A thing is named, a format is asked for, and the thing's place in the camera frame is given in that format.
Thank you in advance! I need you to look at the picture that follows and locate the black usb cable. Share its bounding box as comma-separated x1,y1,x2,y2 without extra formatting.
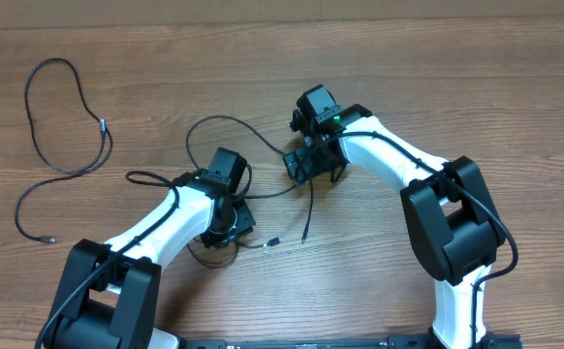
184,236,284,270
184,114,315,245
14,57,114,244

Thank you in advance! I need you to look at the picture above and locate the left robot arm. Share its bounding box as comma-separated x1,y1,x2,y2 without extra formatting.
35,148,255,348

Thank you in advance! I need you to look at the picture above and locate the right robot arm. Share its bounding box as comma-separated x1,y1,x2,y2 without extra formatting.
283,85,507,348

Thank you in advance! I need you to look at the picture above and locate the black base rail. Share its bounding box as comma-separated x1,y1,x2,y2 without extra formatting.
165,333,523,349

